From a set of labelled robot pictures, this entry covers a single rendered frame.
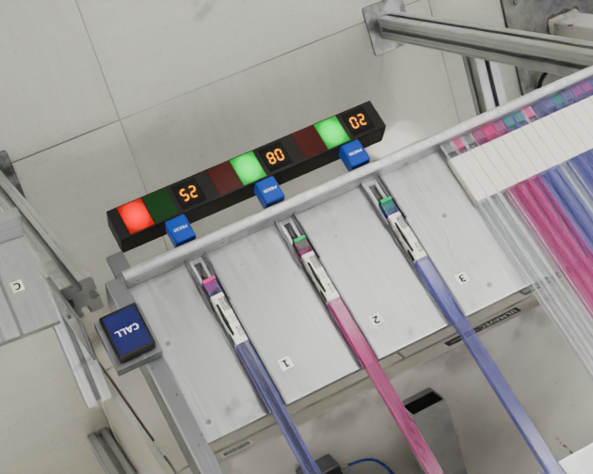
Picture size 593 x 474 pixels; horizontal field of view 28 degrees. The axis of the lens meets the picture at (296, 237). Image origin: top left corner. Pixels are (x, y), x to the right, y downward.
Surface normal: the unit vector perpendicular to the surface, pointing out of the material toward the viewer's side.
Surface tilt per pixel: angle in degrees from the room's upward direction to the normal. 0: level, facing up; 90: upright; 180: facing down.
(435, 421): 0
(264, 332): 44
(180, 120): 0
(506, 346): 0
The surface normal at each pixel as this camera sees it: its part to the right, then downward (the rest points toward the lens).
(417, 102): 0.39, 0.24
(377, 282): 0.08, -0.44
